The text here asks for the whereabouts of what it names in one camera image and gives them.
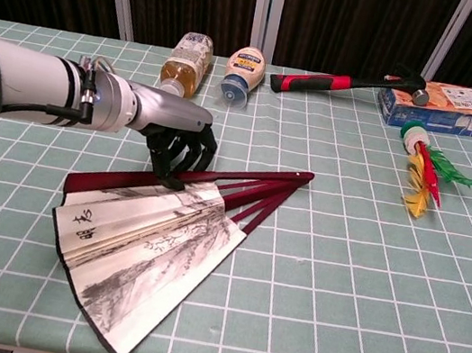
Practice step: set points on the silver-black left robot hand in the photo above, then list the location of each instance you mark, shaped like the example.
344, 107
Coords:
169, 112

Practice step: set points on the paper folding fan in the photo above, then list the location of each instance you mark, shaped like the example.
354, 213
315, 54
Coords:
145, 252

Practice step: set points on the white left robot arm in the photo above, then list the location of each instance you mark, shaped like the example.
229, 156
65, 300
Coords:
38, 77

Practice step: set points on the clear bottle of amber tea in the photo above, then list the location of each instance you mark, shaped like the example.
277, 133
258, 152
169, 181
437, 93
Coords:
187, 65

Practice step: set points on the mayonnaise squeeze bottle, blue cap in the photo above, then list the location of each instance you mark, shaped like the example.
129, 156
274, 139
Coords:
244, 73

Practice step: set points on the green checked tablecloth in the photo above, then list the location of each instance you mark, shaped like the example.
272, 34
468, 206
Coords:
338, 272

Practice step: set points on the feather shuttlecock, red yellow green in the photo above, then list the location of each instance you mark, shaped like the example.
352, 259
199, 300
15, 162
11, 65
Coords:
429, 174

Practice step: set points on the blue and orange carton box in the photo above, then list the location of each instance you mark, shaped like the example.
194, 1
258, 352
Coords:
453, 112

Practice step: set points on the upright white frame post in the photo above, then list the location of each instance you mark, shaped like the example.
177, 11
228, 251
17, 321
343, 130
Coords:
277, 10
261, 7

